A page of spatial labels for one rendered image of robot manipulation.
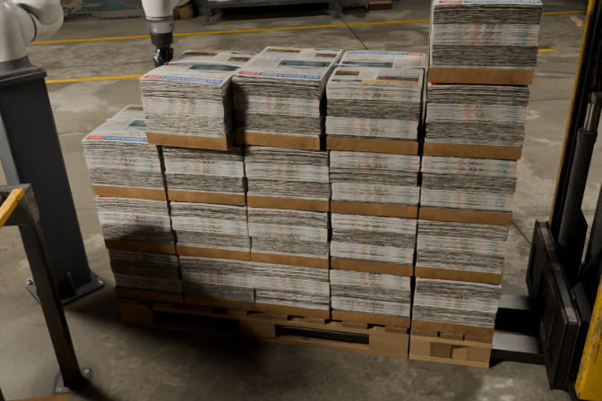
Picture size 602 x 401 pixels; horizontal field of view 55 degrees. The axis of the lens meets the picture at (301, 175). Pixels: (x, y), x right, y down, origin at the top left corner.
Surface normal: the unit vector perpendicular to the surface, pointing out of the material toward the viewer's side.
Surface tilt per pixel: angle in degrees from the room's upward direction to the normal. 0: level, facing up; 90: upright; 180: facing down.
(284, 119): 90
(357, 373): 0
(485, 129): 90
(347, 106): 90
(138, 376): 0
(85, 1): 90
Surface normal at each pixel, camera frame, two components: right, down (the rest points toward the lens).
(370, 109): -0.22, 0.44
